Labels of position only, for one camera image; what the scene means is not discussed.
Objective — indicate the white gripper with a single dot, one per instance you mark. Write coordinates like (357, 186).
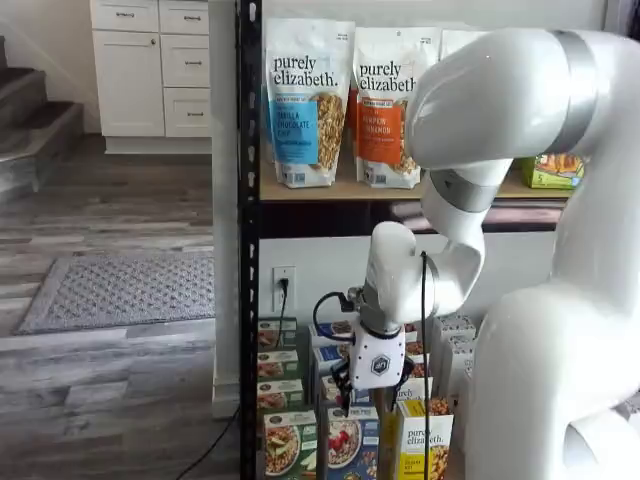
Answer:
(377, 360)

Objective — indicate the blue white flax plus box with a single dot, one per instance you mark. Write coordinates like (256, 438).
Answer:
(327, 357)
(330, 392)
(352, 450)
(325, 332)

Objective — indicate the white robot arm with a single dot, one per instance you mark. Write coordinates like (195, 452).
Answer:
(525, 100)

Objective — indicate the white patterned pantry box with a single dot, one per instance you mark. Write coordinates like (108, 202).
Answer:
(462, 382)
(452, 326)
(460, 352)

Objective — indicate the green apple cinnamon oatmeal box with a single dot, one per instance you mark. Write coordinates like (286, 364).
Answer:
(272, 334)
(277, 365)
(290, 450)
(280, 397)

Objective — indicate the high wooden shelf board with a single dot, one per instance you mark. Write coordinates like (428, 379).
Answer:
(345, 192)

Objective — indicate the green Bobo's oat bites box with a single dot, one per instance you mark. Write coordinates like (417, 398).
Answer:
(552, 172)

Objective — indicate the grey door mat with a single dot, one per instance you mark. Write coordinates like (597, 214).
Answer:
(125, 292)

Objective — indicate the orange label granola bag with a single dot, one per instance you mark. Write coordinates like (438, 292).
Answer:
(385, 110)

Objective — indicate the blue label granola bag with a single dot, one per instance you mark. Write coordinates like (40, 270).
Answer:
(300, 100)

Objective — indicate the red label granola bag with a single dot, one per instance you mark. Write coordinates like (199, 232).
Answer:
(457, 42)

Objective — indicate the white drawer cabinet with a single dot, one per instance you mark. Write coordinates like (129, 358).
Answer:
(130, 80)

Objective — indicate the grey carpeted stairs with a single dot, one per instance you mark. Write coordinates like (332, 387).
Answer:
(35, 120)

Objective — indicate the white wall outlet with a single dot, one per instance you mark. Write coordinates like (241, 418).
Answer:
(276, 300)

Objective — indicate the black metal shelf frame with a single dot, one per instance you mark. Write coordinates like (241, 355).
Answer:
(248, 150)

